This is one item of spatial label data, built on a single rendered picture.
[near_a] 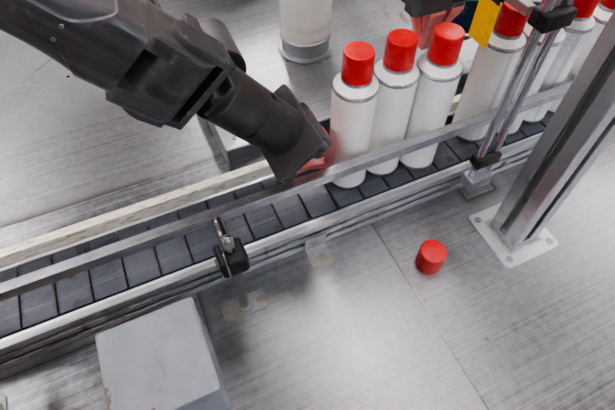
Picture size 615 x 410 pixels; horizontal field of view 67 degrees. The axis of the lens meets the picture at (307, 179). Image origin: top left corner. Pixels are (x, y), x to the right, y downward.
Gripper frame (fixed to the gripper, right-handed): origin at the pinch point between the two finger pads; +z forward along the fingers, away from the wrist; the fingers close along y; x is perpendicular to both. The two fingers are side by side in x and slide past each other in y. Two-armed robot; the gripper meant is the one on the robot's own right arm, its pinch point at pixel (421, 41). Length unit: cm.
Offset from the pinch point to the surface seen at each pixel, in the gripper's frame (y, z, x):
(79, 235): 46.6, 11.1, 3.1
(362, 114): 13.1, -0.1, 8.6
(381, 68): 9.4, -3.0, 5.5
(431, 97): 4.3, 0.5, 8.9
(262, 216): 25.7, 13.7, 7.7
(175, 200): 35.1, 10.8, 3.0
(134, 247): 40.1, 5.9, 10.9
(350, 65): 14.2, -6.0, 6.9
